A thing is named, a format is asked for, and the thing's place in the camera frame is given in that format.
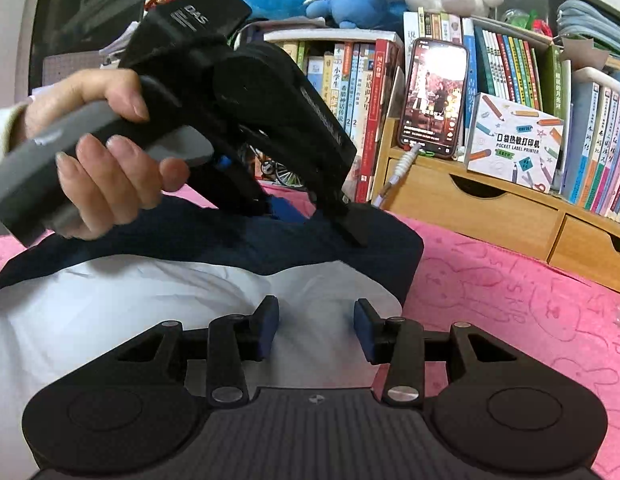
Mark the row of upright books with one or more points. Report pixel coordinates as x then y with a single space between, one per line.
365 90

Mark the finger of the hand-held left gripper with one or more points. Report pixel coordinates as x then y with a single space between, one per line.
347 220
255 207

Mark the wooden drawer organizer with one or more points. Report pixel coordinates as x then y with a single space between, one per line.
490 215

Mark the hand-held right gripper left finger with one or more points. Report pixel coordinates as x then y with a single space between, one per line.
270 327

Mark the black model bicycle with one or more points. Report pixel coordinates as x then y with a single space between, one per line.
285 172

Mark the small blue plush toy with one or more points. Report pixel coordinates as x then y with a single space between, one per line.
360 5

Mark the pink printed blanket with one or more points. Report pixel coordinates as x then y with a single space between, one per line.
515 300

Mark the green red small toy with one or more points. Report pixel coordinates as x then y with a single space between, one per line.
530 22

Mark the person's left hand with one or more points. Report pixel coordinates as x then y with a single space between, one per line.
120 180

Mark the row of thin colourful books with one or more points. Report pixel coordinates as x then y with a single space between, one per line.
595 150

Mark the grey file folder stack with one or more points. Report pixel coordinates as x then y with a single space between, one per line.
595 25

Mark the white label printer box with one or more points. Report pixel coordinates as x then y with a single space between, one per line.
515 145

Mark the person's left forearm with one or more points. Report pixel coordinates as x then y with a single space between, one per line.
5 130

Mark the navy striped jacket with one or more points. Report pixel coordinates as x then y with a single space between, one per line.
140 300

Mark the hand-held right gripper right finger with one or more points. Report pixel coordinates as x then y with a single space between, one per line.
364 330

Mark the smartphone in dark case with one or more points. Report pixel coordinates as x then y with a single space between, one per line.
432 100

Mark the white framed window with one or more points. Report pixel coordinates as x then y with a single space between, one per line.
90 15

